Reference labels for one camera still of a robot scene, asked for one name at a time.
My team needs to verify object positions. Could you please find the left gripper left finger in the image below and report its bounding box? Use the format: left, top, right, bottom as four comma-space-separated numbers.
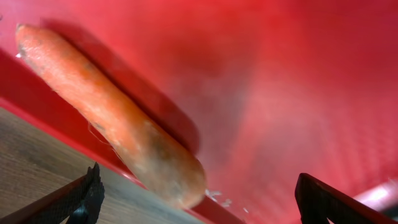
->
1, 163, 104, 224

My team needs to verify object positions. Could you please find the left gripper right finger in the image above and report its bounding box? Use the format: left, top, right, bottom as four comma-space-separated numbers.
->
295, 173, 397, 224

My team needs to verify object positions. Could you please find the orange carrot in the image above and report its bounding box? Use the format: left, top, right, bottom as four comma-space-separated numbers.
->
16, 24, 206, 209

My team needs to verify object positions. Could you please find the red serving tray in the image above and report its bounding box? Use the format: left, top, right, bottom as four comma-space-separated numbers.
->
1, 0, 397, 223

